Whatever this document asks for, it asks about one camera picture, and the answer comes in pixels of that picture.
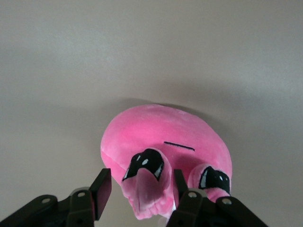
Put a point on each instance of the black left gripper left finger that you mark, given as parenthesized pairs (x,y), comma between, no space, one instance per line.
(101,189)

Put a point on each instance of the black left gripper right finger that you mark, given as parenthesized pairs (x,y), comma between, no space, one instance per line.
(189,208)

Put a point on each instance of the pink round plush toy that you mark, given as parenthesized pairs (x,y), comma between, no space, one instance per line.
(154,127)

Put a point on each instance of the large table cover sheet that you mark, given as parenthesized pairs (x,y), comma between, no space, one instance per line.
(71,71)

